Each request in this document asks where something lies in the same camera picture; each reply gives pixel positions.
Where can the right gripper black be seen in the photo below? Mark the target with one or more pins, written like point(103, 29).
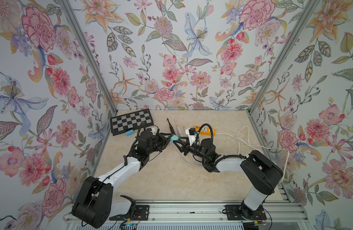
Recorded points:
point(186, 148)

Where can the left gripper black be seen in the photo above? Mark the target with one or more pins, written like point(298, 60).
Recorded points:
point(161, 138)

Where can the teal USB charger block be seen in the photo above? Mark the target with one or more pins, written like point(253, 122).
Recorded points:
point(174, 138)

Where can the black electric toothbrush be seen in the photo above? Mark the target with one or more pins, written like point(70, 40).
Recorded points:
point(171, 127)

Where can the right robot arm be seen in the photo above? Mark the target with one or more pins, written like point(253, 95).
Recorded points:
point(263, 174)

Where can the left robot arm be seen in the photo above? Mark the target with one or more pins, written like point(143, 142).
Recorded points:
point(95, 204)

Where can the white pink electric toothbrush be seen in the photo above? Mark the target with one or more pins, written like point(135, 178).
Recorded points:
point(179, 130)

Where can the orange power strip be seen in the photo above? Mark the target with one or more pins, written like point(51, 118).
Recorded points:
point(204, 131)

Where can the blue cylinder block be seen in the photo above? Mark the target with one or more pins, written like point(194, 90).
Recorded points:
point(129, 132)

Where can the black white checkerboard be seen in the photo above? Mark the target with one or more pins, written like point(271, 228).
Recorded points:
point(131, 121)

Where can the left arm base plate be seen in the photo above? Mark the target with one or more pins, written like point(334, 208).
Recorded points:
point(136, 212)

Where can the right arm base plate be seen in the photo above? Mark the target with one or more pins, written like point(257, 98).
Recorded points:
point(242, 212)

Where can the aluminium mounting rail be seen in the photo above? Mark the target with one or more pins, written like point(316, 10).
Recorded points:
point(211, 212)

